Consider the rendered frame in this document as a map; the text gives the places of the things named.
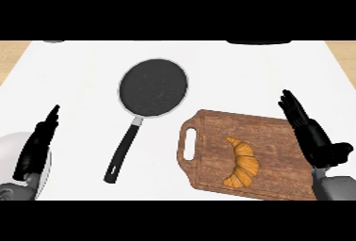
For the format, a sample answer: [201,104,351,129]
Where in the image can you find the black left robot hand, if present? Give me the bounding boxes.
[12,104,61,182]

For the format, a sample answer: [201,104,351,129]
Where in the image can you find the dark appliance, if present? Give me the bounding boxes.
[226,40,293,45]

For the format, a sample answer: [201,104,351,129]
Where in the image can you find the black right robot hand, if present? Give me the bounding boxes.
[277,89,355,169]

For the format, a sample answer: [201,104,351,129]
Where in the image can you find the black frying pan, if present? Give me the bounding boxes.
[104,57,191,185]

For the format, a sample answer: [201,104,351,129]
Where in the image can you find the brown wooden cutting board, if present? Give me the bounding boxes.
[178,108,319,201]

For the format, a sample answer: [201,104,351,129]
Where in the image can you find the golden croissant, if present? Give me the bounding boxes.
[222,137,260,189]

